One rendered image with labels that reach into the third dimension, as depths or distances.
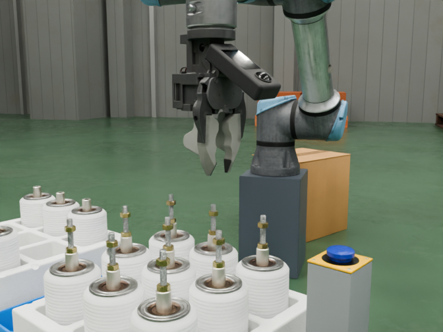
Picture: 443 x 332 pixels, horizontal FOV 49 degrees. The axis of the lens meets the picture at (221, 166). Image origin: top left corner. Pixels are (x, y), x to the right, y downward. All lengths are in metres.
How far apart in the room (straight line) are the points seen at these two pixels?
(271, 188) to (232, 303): 0.69
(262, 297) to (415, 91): 6.84
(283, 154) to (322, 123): 0.15
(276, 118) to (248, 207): 0.27
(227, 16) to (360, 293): 0.44
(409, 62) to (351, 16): 1.07
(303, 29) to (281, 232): 0.58
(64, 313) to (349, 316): 0.46
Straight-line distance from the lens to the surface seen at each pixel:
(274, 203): 1.42
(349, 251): 0.73
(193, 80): 0.72
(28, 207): 1.44
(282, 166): 1.42
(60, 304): 0.88
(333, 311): 0.74
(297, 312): 0.88
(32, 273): 1.14
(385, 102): 7.57
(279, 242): 1.45
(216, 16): 0.71
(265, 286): 0.85
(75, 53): 7.78
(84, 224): 1.24
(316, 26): 1.23
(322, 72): 1.30
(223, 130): 0.74
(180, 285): 0.85
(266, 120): 1.42
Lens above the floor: 0.57
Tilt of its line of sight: 10 degrees down
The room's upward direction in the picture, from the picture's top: straight up
